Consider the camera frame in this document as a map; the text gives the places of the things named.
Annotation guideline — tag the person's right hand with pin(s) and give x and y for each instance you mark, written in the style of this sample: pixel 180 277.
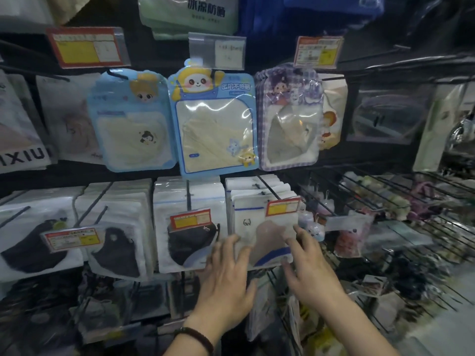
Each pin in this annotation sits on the person's right hand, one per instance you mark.
pixel 313 270

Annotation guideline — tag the person's left hand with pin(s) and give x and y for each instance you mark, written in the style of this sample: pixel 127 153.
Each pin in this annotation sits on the person's left hand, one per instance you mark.
pixel 226 289

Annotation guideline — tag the black mask packet pale arc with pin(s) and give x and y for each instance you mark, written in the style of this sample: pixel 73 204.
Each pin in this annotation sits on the black mask packet pale arc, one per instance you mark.
pixel 193 237

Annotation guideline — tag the purple checked packet cream mask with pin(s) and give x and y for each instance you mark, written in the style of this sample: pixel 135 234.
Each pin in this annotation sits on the purple checked packet cream mask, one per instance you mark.
pixel 289 122

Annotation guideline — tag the cream cartoon girl packet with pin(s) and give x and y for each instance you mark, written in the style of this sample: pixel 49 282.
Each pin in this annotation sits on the cream cartoon girl packet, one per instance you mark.
pixel 332 111

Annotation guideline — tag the blue cartoon packet cream mask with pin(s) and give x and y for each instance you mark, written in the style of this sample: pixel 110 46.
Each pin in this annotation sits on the blue cartoon packet cream mask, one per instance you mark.
pixel 215 126

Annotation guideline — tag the pale blue packet cream mask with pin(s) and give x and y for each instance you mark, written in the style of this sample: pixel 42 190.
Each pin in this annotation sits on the pale blue packet cream mask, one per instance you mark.
pixel 130 122

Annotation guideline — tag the white packet beige mask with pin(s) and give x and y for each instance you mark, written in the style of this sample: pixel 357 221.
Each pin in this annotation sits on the white packet beige mask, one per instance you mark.
pixel 66 122

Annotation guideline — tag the dark blue mask packet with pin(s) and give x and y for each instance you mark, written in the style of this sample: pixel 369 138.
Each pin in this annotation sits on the dark blue mask packet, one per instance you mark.
pixel 315 14

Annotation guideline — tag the grey packet pink mask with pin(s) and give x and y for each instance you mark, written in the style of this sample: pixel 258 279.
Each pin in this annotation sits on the grey packet pink mask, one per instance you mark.
pixel 20 137

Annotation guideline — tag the pale green mask packet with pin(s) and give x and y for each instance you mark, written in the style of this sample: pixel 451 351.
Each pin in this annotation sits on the pale green mask packet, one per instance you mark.
pixel 189 14

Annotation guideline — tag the cream line-drawing mask packet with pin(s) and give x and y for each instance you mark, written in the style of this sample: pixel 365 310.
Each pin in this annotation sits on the cream line-drawing mask packet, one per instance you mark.
pixel 68 7

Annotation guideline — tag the blue white bunny toy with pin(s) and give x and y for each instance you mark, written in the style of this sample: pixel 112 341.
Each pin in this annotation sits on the blue white bunny toy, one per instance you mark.
pixel 315 229

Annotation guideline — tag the row of clear hanging packets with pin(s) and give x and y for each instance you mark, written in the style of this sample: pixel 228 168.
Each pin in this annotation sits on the row of clear hanging packets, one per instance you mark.
pixel 267 307

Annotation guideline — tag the cartoon sticker card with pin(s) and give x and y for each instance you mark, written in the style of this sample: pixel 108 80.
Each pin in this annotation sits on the cartoon sticker card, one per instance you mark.
pixel 373 287

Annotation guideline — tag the red yellow price tag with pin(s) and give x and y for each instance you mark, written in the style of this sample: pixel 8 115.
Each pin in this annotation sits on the red yellow price tag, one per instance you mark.
pixel 190 219
pixel 282 206
pixel 87 48

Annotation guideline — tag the clear flat packet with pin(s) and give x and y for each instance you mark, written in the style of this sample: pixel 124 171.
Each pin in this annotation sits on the clear flat packet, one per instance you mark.
pixel 397 237

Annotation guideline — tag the pile of dark scrunchies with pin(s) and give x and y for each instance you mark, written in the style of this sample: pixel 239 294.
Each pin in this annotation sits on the pile of dark scrunchies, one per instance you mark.
pixel 408 270

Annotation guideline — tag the green plush toy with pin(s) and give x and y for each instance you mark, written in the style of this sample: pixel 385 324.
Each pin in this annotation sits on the green plush toy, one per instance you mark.
pixel 393 203

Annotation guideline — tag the pink plush toy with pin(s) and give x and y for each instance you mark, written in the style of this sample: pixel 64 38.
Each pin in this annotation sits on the pink plush toy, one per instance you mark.
pixel 423 200

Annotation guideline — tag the white red price tag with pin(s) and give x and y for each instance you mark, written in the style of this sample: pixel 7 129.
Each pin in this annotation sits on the white red price tag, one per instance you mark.
pixel 72 239

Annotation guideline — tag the clear packet purple trim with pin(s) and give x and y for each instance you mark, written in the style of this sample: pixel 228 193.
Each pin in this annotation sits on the clear packet purple trim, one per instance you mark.
pixel 389 114

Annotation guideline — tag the pale tall packet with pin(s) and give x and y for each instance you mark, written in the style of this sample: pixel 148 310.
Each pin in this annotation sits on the pale tall packet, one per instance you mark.
pixel 439 133

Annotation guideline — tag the silver keyring bunch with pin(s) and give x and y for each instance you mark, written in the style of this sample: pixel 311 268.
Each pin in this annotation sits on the silver keyring bunch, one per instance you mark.
pixel 462 133

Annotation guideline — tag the white price tag with barcode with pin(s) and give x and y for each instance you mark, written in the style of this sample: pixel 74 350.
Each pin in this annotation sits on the white price tag with barcode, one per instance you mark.
pixel 318 51

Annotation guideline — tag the clear holder white paper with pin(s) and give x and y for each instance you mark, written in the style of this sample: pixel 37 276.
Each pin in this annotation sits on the clear holder white paper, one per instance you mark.
pixel 217 51

